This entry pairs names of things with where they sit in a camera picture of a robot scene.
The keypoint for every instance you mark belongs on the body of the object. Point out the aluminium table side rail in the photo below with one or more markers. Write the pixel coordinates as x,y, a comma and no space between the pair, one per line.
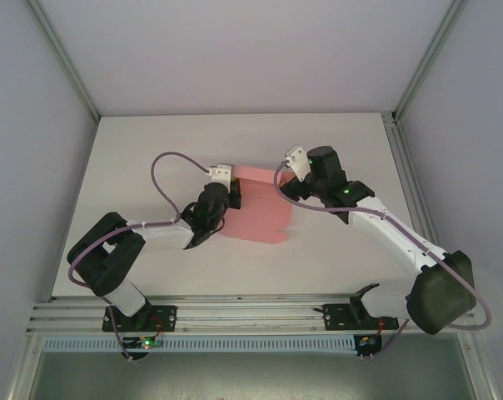
409,175

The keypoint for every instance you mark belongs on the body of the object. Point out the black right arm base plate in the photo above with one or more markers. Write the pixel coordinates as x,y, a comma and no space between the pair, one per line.
337,317

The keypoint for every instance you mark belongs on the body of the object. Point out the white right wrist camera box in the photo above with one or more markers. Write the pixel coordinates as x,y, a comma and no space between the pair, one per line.
296,160

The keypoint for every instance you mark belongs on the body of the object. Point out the aluminium frame post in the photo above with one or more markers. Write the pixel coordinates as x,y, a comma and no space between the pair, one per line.
64,58
426,58

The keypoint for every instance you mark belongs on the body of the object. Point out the circuit board with green light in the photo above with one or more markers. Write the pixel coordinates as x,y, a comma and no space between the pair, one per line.
145,343

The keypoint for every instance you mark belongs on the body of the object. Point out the aluminium mounting rail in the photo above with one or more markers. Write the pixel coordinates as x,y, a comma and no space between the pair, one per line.
251,316

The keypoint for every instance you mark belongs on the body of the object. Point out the pink paper box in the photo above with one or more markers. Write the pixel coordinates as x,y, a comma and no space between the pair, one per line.
260,212

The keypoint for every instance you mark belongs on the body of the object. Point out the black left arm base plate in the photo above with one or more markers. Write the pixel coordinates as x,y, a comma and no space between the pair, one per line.
164,318

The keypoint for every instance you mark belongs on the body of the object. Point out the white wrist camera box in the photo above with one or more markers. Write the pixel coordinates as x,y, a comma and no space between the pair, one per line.
296,160
220,173

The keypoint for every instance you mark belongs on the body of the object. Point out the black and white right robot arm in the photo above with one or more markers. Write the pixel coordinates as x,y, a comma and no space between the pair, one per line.
439,300

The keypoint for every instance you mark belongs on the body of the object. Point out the aluminium frame leg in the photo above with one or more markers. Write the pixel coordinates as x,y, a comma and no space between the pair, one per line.
480,366
24,366

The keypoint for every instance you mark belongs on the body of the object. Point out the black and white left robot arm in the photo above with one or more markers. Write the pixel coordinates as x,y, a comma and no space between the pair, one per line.
106,258

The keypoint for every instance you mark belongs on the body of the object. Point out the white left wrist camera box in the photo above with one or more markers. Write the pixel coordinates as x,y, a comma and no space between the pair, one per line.
220,173

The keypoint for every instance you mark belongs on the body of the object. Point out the small green circuit board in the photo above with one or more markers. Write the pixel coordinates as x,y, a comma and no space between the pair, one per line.
366,342

